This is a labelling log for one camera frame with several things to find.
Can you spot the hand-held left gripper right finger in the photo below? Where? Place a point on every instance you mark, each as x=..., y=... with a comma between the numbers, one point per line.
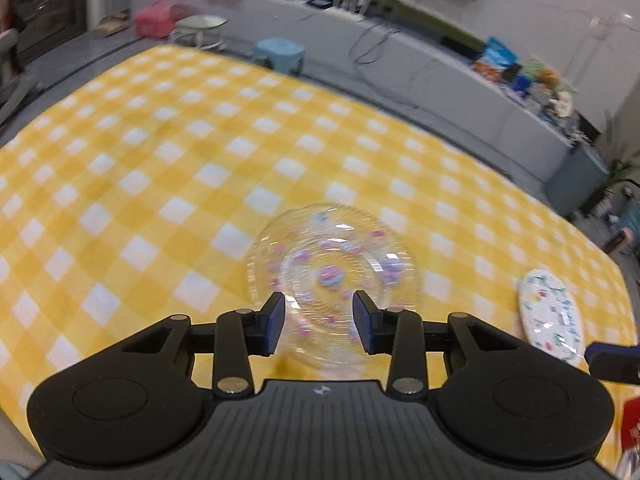
x=362, y=324

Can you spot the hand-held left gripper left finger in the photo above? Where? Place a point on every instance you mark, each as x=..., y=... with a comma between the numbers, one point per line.
x=275, y=321

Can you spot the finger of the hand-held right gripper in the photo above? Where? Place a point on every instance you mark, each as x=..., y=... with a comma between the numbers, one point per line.
x=615, y=360

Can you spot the clear glass plate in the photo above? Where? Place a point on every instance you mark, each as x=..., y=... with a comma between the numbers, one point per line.
x=330, y=260

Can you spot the white painted plate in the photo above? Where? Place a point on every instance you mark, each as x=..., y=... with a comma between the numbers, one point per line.
x=545, y=310

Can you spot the red mug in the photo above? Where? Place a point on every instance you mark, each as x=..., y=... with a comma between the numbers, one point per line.
x=632, y=420

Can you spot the pink space heater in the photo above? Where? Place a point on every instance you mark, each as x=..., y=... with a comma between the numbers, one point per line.
x=619, y=241

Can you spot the grey trash can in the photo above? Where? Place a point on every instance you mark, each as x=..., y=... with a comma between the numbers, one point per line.
x=575, y=180

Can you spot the yellow checkered tablecloth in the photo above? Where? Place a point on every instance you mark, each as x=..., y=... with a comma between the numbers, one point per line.
x=150, y=160

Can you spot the marble television console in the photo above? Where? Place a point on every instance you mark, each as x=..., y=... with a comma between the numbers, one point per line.
x=450, y=90

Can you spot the blue plastic stool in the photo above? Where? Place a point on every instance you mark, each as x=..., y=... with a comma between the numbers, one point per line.
x=280, y=50

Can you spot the brown teddy bear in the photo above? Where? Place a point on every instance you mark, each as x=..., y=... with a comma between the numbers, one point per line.
x=548, y=79

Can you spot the blue snack bag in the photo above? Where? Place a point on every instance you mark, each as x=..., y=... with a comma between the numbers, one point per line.
x=495, y=57

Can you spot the white round stool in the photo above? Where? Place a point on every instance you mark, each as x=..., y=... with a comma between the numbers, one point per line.
x=200, y=24

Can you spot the white router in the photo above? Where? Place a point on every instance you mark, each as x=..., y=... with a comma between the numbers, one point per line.
x=352, y=7

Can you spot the black flat box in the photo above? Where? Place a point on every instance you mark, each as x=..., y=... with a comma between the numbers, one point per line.
x=319, y=3

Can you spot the pink basket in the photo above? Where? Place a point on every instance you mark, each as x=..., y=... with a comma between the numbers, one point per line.
x=152, y=20

